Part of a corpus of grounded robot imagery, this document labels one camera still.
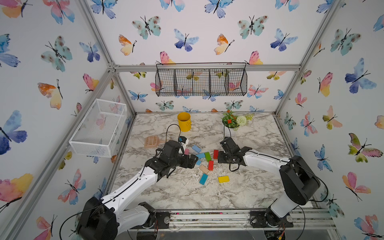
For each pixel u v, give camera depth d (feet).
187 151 3.23
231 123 3.15
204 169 2.99
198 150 3.23
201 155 3.16
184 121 3.34
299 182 1.49
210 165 3.04
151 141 3.34
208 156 3.17
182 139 2.36
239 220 2.48
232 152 2.32
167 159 1.99
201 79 3.22
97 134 2.72
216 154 3.16
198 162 3.06
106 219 1.25
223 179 2.86
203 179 2.85
